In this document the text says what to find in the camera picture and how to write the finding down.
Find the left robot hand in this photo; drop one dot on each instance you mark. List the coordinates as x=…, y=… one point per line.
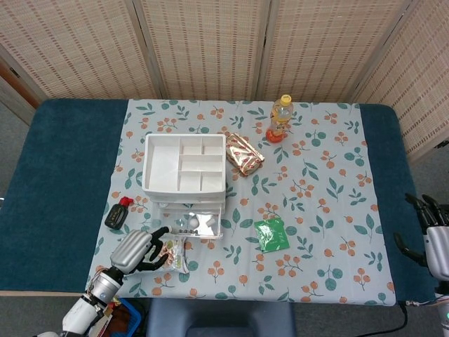
x=131, y=249

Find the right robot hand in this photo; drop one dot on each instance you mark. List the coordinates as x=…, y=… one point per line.
x=438, y=249

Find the small white ball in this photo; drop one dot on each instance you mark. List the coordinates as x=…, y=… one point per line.
x=194, y=222

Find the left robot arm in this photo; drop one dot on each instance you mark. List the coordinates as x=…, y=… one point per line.
x=101, y=288

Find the white plastic drawer organizer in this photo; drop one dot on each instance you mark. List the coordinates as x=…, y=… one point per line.
x=161, y=165

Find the black ink bottle red cap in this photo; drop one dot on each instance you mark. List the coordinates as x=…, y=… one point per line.
x=115, y=217

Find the white nut snack bag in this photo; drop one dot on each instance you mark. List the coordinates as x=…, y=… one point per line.
x=177, y=252

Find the blue plastic basket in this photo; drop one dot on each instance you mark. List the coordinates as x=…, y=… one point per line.
x=131, y=316

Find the small white cap piece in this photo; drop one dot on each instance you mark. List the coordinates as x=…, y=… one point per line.
x=211, y=222

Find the teal blue table cover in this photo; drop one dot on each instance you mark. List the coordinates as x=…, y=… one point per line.
x=52, y=193

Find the blue-grey chair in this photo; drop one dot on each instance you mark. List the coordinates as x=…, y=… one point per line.
x=217, y=316

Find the floral leaf print tablecloth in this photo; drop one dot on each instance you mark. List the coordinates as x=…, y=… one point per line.
x=315, y=210

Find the green tea sachet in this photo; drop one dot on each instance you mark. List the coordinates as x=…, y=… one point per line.
x=271, y=235

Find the gold foil snack packet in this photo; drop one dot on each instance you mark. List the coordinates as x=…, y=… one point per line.
x=243, y=154

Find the brown wooden door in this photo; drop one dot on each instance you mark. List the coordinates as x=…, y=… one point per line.
x=17, y=87

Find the orange iced tea bottle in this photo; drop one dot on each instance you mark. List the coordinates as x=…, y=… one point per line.
x=279, y=116

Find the woven bamboo folding screen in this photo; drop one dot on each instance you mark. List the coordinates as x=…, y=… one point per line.
x=210, y=45

